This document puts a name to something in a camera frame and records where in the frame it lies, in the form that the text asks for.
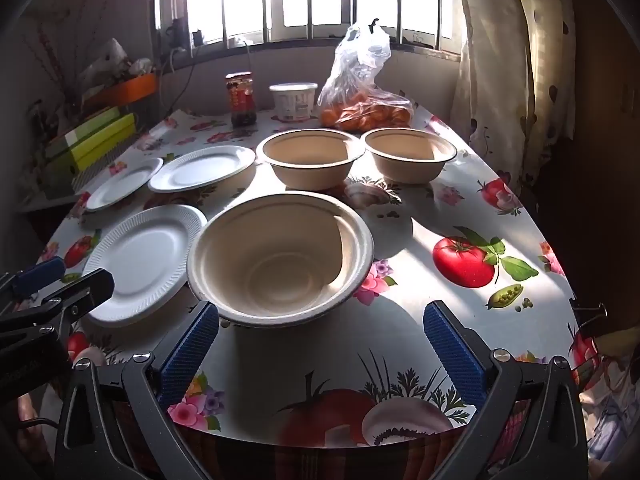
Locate plastic bag of oranges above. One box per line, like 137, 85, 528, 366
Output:
318, 22, 416, 131

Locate white plastic tub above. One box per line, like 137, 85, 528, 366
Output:
269, 82, 319, 122

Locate red label sauce jar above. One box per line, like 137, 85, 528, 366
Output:
224, 71, 258, 128

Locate barred window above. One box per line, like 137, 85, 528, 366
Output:
155, 0, 461, 56

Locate dried branches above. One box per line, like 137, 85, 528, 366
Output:
20, 0, 101, 111

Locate black plastic object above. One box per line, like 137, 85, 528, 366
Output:
570, 297, 608, 341

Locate plaid cloth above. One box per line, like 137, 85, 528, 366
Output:
100, 395, 531, 480

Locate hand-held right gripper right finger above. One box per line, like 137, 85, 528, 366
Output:
422, 300, 588, 480

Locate lime green flat box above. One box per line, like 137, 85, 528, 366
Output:
70, 112, 138, 173

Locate white foam plate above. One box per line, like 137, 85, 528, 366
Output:
147, 145, 257, 193
84, 157, 165, 212
80, 204, 208, 328

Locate vegetable print tablecloth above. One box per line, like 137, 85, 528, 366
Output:
35, 102, 581, 448

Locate orange tray with clutter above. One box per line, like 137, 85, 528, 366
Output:
77, 37, 153, 91

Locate black power adapter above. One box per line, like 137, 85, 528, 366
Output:
165, 17, 188, 51

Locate dark green flat box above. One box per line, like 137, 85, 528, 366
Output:
45, 105, 123, 158

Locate cream heart print curtain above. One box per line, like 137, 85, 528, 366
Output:
450, 0, 576, 196

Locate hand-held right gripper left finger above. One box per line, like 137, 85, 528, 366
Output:
52, 300, 221, 480

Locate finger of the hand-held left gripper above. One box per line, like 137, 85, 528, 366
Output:
0, 256, 67, 306
0, 268, 116, 335

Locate beige paper bowl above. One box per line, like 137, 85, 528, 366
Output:
256, 129, 367, 187
363, 127, 458, 185
186, 191, 375, 329

